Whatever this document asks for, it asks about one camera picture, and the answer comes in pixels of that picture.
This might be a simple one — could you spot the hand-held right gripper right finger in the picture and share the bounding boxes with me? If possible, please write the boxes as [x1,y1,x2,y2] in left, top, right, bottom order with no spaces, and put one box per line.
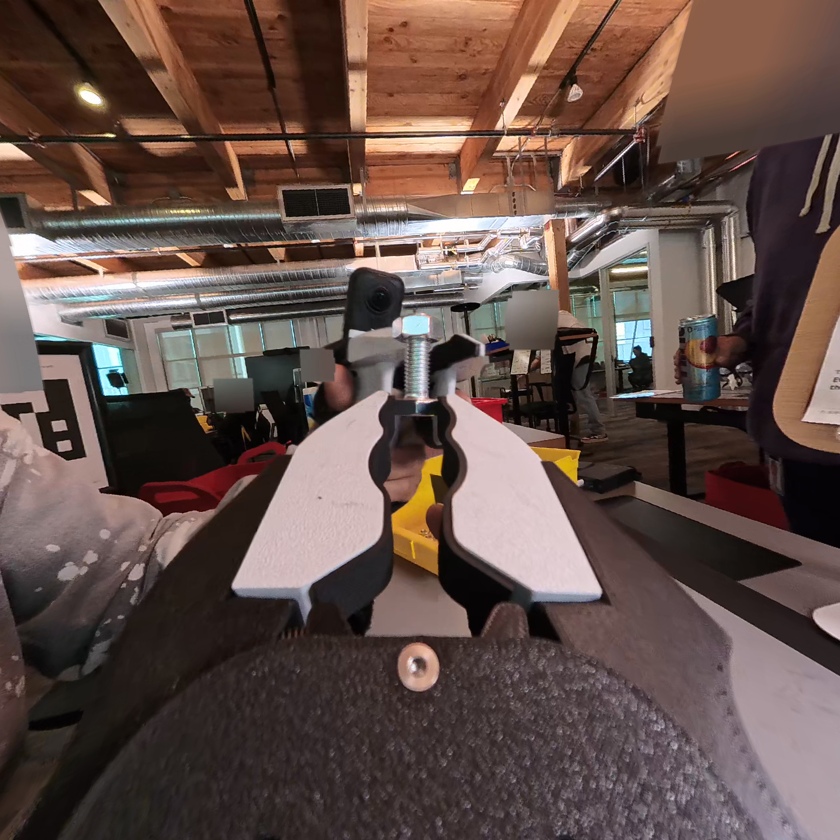
[436,394,603,621]

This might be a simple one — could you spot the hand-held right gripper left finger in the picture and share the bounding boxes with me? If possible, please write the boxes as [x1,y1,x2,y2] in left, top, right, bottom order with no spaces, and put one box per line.
[231,390,395,619]

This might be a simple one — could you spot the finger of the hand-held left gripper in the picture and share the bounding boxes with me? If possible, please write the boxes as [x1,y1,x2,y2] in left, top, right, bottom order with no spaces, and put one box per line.
[346,327,399,400]
[428,332,488,398]

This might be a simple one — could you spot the silver bolt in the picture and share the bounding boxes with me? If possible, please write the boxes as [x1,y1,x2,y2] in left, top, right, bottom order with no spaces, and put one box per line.
[387,336,448,417]

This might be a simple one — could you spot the yellow plastic bin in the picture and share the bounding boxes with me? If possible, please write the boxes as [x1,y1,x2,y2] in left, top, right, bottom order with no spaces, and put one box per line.
[392,454,581,576]

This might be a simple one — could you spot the person's left forearm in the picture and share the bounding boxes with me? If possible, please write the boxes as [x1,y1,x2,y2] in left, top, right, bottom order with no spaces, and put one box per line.
[0,407,258,775]

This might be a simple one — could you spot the person's left hand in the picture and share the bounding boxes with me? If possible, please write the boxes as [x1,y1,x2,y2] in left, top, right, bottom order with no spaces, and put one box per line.
[323,379,429,503]

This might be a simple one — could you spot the black floor lamp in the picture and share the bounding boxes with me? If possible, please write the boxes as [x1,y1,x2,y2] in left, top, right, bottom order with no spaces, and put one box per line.
[450,302,481,368]

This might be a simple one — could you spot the black monitor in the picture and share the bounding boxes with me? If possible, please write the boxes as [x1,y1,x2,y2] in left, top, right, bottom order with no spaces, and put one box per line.
[246,351,309,408]

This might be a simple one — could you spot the flat black box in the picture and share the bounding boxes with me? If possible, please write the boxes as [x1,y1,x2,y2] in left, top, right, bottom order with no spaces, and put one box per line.
[581,462,636,494]

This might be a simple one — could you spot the black ceiling pipe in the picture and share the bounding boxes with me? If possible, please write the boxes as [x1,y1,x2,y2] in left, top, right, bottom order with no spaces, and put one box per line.
[0,128,647,147]

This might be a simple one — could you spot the wooden office desk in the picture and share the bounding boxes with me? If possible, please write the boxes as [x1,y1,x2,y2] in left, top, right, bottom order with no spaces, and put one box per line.
[610,387,752,496]

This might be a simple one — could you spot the colourful drink can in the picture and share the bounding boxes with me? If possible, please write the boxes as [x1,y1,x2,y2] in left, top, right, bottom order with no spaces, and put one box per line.
[677,314,723,403]

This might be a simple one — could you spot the black white marker board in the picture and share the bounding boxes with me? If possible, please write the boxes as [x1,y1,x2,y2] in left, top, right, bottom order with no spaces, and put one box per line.
[0,341,111,490]

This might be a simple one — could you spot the printed instruction sheet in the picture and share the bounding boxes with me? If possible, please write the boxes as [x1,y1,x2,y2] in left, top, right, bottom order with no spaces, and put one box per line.
[802,325,840,426]

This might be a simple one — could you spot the duct vent grille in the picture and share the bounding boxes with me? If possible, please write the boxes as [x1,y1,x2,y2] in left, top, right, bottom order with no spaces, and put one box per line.
[277,184,357,229]

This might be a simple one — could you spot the silver air duct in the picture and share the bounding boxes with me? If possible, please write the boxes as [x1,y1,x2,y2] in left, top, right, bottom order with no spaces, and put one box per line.
[59,289,349,322]
[23,261,358,300]
[0,187,739,253]

